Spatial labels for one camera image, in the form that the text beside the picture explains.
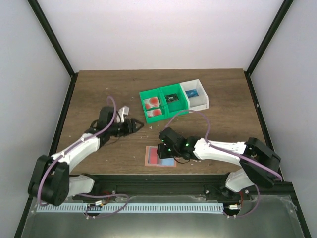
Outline blue card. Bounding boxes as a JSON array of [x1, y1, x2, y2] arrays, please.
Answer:
[[185, 89, 199, 98]]

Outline light blue cable duct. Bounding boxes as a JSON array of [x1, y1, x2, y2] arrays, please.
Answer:
[[36, 203, 224, 214]]

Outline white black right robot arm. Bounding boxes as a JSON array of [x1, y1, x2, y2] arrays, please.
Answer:
[[157, 127, 283, 193]]

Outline black frame post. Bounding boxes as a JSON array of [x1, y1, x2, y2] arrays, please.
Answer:
[[26, 0, 76, 77], [247, 0, 295, 74]]

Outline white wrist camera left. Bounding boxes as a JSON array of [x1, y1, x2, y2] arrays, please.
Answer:
[[116, 106, 129, 123]]

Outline white plastic bin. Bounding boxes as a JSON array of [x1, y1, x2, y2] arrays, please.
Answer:
[[180, 79, 209, 111]]

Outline right black frame post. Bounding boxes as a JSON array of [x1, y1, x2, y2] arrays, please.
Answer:
[[247, 0, 295, 74]]

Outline middle green plastic bin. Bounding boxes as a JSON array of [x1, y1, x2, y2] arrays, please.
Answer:
[[160, 84, 189, 118]]

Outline red circle card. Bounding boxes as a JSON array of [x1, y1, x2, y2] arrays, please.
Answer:
[[147, 108, 163, 118]]

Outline pink leather card holder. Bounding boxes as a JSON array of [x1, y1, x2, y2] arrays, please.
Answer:
[[145, 146, 176, 167]]

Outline dark green card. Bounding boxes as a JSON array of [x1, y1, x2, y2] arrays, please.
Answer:
[[165, 94, 179, 103]]

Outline green plastic bin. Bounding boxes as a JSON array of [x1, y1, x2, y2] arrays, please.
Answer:
[[139, 88, 168, 123], [160, 84, 189, 118]]

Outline left green plastic bin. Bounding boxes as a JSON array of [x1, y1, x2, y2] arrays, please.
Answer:
[[139, 88, 168, 123]]

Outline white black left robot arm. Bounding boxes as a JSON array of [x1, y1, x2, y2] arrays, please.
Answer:
[[27, 106, 144, 206]]

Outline red and white card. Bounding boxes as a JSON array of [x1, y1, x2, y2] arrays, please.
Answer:
[[143, 97, 160, 111]]

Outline black front frame rail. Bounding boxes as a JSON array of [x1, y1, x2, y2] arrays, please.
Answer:
[[69, 174, 293, 201]]

